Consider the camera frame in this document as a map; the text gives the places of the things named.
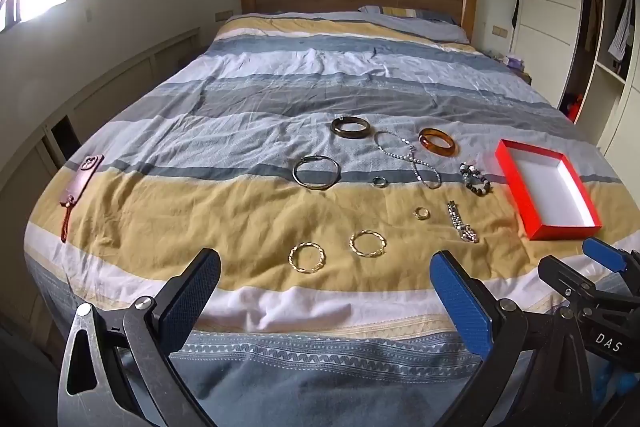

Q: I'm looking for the silver chain necklace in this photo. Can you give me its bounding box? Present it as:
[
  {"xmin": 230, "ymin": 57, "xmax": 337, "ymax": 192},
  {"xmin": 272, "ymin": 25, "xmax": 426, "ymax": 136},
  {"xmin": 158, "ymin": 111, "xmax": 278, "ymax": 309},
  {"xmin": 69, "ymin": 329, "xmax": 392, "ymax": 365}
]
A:
[{"xmin": 374, "ymin": 130, "xmax": 442, "ymax": 190}]

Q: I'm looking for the low white wall cabinet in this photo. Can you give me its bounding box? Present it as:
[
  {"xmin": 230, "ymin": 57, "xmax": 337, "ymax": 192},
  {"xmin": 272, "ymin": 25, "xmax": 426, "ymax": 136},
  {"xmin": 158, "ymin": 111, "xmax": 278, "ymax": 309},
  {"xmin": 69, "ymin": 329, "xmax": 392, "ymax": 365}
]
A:
[{"xmin": 0, "ymin": 27, "xmax": 202, "ymax": 228}]

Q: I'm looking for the thin silver bangle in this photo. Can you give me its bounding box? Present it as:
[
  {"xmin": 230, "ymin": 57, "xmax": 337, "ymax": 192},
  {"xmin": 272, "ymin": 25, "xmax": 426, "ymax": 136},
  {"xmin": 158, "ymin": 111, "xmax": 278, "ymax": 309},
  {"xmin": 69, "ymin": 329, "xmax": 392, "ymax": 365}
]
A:
[{"xmin": 293, "ymin": 155, "xmax": 342, "ymax": 192}]

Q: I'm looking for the black and white beaded bracelet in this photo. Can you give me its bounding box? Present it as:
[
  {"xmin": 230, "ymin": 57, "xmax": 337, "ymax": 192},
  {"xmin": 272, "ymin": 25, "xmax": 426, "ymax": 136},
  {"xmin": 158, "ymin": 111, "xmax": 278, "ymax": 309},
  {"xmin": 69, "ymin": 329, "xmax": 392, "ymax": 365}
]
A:
[{"xmin": 459, "ymin": 162, "xmax": 493, "ymax": 196}]

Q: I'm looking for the dark brown bangle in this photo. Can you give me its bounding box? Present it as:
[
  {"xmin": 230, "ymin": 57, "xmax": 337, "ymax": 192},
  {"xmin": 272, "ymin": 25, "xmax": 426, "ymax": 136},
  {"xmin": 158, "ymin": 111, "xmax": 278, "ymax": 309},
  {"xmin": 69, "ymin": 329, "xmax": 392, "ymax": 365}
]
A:
[{"xmin": 331, "ymin": 116, "xmax": 371, "ymax": 140}]

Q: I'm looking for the hanging striped shirt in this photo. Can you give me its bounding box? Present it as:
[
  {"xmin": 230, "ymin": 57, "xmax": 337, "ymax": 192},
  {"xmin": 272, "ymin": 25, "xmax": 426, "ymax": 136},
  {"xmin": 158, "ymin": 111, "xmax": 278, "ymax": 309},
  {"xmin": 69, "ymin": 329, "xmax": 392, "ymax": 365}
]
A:
[{"xmin": 606, "ymin": 0, "xmax": 637, "ymax": 74}]

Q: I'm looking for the gold twisted hoop bracelet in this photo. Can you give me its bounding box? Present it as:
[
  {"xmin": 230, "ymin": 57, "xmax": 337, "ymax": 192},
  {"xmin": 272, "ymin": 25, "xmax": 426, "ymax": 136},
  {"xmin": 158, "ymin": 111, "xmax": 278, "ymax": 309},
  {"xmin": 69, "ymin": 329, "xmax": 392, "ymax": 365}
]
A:
[
  {"xmin": 349, "ymin": 230, "xmax": 387, "ymax": 258},
  {"xmin": 288, "ymin": 242, "xmax": 327, "ymax": 274}
]

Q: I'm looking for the bed with striped duvet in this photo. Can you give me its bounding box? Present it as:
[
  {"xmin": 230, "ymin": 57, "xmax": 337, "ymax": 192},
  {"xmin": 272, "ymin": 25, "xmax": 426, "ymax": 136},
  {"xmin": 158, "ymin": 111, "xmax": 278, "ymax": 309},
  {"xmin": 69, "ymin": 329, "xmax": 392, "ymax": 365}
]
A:
[{"xmin": 22, "ymin": 9, "xmax": 632, "ymax": 427}]

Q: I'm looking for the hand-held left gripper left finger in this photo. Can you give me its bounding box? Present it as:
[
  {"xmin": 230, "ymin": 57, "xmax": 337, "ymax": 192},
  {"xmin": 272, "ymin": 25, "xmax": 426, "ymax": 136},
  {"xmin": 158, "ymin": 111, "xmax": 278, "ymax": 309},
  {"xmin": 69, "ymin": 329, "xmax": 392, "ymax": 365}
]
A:
[{"xmin": 57, "ymin": 248, "xmax": 222, "ymax": 427}]

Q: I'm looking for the phone in pink case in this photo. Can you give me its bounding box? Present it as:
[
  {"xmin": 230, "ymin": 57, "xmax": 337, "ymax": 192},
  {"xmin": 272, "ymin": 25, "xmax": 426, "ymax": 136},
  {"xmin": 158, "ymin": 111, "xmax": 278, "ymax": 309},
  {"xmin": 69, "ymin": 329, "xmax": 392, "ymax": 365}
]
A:
[{"xmin": 60, "ymin": 154, "xmax": 105, "ymax": 243}]

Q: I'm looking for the striped pillow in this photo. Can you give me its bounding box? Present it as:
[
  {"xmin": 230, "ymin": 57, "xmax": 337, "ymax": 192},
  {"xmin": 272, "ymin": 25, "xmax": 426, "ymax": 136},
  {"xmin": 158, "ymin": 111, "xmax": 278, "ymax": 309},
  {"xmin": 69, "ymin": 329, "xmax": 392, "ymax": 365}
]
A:
[{"xmin": 358, "ymin": 5, "xmax": 471, "ymax": 44}]

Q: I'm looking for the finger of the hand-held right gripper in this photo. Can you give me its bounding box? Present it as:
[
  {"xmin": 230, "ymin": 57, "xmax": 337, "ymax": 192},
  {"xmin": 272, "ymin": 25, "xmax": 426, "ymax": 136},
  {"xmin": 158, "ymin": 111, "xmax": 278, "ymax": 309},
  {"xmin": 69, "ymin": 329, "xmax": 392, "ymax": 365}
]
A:
[
  {"xmin": 582, "ymin": 237, "xmax": 640, "ymax": 295},
  {"xmin": 538, "ymin": 255, "xmax": 608, "ymax": 304}
]

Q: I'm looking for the red cardboard box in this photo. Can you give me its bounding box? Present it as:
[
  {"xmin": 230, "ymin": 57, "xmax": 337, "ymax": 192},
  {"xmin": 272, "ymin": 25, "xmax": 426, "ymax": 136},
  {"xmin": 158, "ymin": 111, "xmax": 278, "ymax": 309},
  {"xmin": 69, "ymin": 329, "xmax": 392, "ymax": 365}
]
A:
[{"xmin": 495, "ymin": 139, "xmax": 602, "ymax": 241}]

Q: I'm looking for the silver link bracelet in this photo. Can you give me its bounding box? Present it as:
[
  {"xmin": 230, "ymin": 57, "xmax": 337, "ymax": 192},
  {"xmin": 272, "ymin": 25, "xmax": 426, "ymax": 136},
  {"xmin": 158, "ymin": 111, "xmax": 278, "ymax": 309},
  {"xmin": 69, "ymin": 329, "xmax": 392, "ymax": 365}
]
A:
[{"xmin": 446, "ymin": 200, "xmax": 480, "ymax": 244}]

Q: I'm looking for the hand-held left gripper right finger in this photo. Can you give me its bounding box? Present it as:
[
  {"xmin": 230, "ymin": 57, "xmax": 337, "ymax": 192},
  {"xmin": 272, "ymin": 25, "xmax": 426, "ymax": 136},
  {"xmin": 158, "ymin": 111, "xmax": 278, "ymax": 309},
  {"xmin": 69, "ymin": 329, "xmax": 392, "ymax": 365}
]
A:
[{"xmin": 430, "ymin": 250, "xmax": 588, "ymax": 427}]

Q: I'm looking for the amber translucent bangle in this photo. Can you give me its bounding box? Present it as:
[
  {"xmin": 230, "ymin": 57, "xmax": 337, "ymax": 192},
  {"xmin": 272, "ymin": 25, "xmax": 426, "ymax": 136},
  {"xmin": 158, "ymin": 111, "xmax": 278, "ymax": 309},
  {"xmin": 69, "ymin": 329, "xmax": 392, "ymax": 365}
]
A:
[{"xmin": 418, "ymin": 127, "xmax": 458, "ymax": 158}]

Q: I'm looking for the wooden nightstand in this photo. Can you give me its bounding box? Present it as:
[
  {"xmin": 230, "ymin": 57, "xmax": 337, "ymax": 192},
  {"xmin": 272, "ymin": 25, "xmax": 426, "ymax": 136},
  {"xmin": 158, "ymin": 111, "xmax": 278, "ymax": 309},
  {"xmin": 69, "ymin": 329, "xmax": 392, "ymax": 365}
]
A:
[{"xmin": 492, "ymin": 52, "xmax": 532, "ymax": 86}]

